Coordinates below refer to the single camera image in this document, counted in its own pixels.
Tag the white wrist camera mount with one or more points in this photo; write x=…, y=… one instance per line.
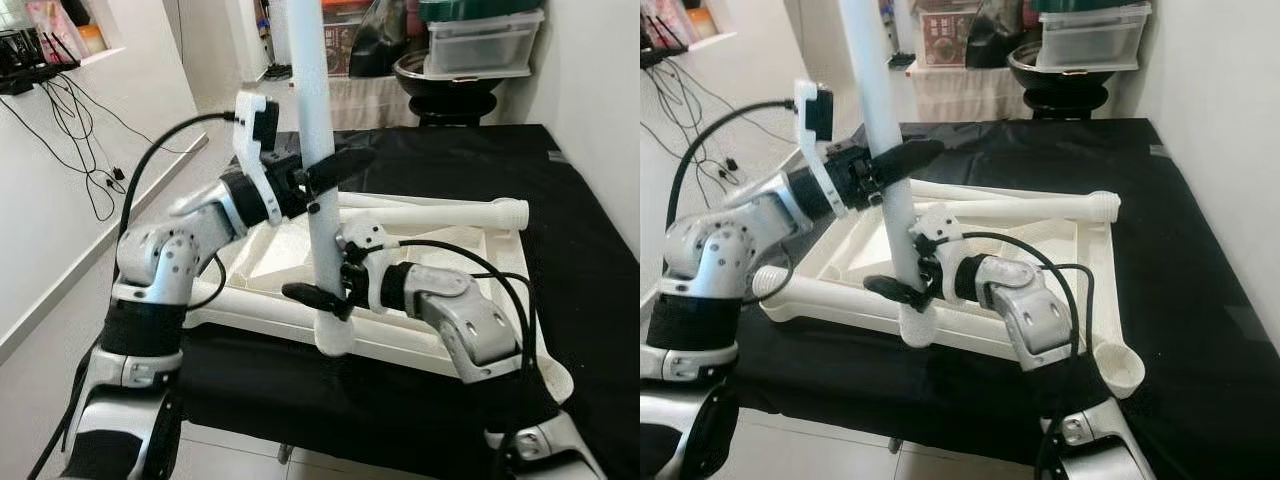
x=245, y=150
x=365, y=232
x=940, y=222
x=805, y=150

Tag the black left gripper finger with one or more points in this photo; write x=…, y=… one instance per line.
x=910, y=157
x=345, y=165

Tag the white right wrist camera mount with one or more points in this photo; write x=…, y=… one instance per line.
x=940, y=222
x=365, y=232

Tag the black bag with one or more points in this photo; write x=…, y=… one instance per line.
x=390, y=45
x=1000, y=35

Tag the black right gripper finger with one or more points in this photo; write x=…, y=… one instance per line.
x=895, y=290
x=315, y=297

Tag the pink bag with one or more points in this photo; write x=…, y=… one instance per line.
x=665, y=20
x=50, y=25

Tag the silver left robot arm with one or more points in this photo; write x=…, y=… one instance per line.
x=160, y=260
x=710, y=255

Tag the black plug adapter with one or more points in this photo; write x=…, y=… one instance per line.
x=731, y=163
x=117, y=173

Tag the small black floor object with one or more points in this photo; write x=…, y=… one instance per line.
x=277, y=72
x=900, y=60

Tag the clear plastic storage box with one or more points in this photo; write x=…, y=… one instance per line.
x=1095, y=40
x=485, y=45

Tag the red printed box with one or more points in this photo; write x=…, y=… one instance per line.
x=352, y=50
x=945, y=45

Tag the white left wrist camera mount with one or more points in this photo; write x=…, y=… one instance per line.
x=805, y=150
x=245, y=150

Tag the orange jar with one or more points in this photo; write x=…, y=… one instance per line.
x=705, y=24
x=92, y=40

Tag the black round stool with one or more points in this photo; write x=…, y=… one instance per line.
x=1065, y=105
x=450, y=112

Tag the beige skirted side table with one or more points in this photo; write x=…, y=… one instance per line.
x=375, y=100
x=970, y=95

